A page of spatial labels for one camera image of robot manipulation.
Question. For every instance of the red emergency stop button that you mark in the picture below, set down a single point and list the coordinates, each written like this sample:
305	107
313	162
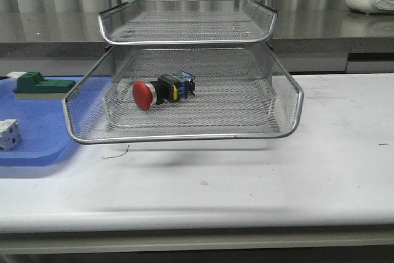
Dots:
167	87

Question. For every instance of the silver mesh tray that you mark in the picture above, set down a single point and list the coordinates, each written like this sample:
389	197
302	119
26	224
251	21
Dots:
218	103
184	26
84	107

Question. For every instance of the silver mesh bottom tray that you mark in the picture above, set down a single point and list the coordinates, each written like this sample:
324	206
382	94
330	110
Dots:
218	103

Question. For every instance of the silver mesh top tray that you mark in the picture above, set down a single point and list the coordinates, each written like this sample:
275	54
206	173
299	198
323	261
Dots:
184	26

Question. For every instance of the blue plastic tray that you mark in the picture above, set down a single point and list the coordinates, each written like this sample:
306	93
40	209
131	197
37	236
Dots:
42	126

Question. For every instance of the grey back counter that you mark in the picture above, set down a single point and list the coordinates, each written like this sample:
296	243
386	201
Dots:
329	41

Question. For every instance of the white terminal block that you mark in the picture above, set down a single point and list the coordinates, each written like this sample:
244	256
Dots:
10	134

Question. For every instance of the green electrical switch block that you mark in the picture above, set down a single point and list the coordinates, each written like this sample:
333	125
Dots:
34	86

